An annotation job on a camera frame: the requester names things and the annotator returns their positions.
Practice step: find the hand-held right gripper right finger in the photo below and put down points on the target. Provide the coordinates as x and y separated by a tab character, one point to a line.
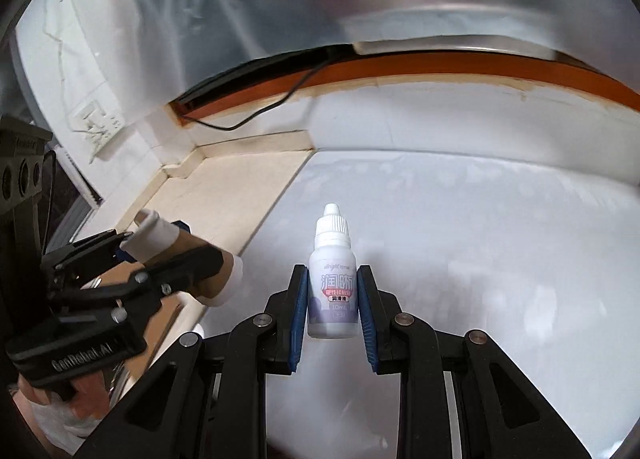
367	319

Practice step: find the brown wooden window frame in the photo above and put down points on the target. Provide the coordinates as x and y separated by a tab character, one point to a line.
450	66

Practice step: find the silver metal bar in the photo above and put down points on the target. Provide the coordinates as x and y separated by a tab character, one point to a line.
450	46

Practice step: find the white dropper bottle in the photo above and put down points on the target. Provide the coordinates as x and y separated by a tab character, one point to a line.
332	259

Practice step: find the person's left hand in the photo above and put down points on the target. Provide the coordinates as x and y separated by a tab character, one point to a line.
92	389

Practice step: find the brown cardboard sheet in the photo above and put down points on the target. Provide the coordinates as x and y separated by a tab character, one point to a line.
160	324

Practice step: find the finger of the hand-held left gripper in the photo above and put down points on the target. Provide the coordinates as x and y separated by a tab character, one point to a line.
85	254
175	274

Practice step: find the white wall socket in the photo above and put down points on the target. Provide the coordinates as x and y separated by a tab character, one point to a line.
97	126

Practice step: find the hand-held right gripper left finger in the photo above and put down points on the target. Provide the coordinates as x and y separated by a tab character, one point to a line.
299	319

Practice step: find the aluminium sliding window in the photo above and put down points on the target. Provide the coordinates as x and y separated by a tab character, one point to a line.
70	199

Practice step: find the brown glass bottle white cap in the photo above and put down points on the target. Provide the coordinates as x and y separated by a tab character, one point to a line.
155	234

